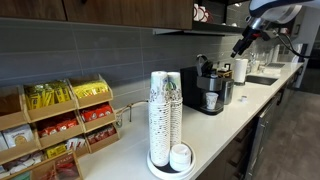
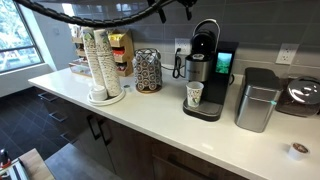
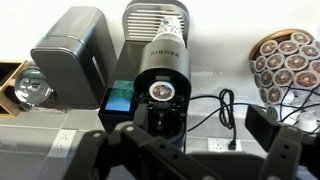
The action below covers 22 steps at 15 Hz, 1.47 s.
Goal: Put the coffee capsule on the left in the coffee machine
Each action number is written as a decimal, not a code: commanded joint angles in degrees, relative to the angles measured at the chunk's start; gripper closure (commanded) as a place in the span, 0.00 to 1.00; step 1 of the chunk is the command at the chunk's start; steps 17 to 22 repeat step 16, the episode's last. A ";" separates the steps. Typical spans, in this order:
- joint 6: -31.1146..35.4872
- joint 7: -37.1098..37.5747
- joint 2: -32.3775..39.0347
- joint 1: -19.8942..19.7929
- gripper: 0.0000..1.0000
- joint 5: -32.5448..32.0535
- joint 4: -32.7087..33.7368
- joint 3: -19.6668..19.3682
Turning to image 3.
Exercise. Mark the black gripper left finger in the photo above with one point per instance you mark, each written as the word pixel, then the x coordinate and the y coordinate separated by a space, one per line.
pixel 133 150

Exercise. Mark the black silver coffee machine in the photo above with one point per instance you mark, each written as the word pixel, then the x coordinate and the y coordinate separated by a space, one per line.
pixel 163 63

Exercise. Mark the green lid coffee capsule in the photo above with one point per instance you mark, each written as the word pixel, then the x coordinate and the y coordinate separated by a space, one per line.
pixel 271 112

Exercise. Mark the printed paper cup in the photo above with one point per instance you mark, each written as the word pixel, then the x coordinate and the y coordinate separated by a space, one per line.
pixel 168 28

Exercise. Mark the dark water tank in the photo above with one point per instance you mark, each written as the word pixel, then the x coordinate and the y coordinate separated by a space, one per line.
pixel 73 56

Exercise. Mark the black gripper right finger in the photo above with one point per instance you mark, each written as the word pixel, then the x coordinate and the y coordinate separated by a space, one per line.
pixel 286 153

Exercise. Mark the white wall outlet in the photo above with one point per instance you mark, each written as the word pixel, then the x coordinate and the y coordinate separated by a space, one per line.
pixel 216 145
pixel 63 143

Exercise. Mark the clear glass jar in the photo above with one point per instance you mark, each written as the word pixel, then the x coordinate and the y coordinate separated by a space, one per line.
pixel 33 86

